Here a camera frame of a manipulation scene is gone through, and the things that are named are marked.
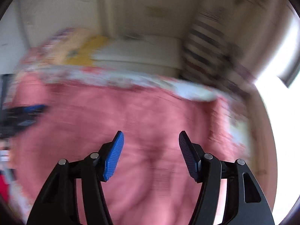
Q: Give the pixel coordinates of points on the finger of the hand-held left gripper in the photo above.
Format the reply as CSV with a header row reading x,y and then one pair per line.
x,y
32,108
24,122

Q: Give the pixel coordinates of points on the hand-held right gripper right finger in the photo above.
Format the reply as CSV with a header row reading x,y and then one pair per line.
x,y
188,157

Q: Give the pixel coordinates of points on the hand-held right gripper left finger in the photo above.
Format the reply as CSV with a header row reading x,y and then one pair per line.
x,y
113,157

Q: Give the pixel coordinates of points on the pink quilted jacket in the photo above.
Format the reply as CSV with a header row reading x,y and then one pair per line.
x,y
145,112

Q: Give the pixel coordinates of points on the patterned pillow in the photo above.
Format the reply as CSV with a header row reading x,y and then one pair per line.
x,y
61,44

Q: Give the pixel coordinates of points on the yellow pillow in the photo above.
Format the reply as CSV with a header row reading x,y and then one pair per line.
x,y
92,51

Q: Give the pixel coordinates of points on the window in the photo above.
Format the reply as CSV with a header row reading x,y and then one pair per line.
x,y
281,121

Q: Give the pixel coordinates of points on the printed striped curtain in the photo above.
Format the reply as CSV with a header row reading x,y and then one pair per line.
x,y
206,46

